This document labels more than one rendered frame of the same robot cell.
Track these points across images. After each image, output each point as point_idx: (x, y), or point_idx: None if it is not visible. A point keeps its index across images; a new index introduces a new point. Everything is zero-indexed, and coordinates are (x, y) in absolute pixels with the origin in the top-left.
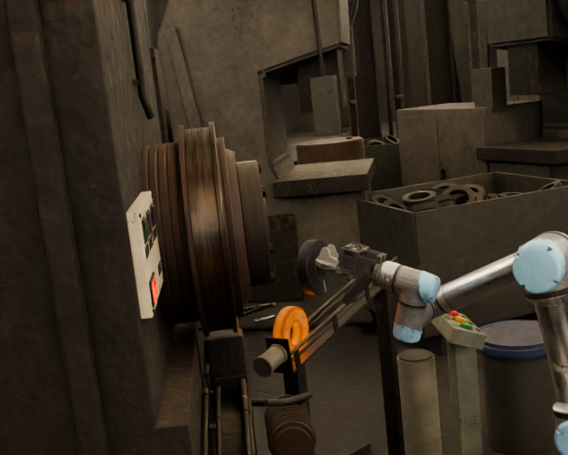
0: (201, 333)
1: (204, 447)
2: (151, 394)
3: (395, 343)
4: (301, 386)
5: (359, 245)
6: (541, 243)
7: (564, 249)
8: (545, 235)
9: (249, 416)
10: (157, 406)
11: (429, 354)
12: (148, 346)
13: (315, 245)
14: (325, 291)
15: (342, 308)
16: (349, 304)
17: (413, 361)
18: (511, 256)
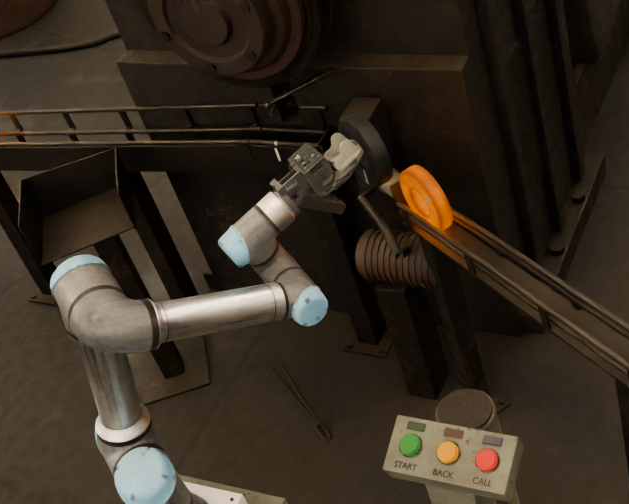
0: (362, 90)
1: (183, 105)
2: (119, 31)
3: None
4: (425, 251)
5: (313, 165)
6: (64, 262)
7: (58, 295)
8: (82, 281)
9: (243, 145)
10: (142, 46)
11: (451, 424)
12: (124, 8)
13: (348, 125)
14: (367, 182)
15: (483, 266)
16: (550, 301)
17: (444, 398)
18: (162, 301)
